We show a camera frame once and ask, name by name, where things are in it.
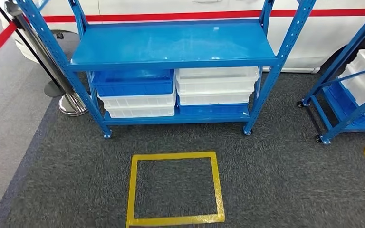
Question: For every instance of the dark stanchion base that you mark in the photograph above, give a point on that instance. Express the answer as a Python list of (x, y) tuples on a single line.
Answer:
[(52, 89)]

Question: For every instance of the red barrier belt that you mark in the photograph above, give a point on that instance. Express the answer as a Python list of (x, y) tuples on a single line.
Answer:
[(170, 15)]

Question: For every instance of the dark grey floor carpet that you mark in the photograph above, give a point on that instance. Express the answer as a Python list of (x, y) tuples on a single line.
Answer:
[(280, 176)]

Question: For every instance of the blue metal shelf rack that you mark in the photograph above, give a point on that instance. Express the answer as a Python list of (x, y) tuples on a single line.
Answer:
[(170, 44), (343, 56)]

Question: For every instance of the yellow floor tape square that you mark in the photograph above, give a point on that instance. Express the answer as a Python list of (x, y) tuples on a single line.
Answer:
[(173, 155)]

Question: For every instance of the white car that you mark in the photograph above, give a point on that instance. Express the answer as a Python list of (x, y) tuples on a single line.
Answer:
[(311, 34)]

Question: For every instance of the chrome stanchion base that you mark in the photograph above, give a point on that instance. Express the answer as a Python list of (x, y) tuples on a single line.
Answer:
[(72, 107)]

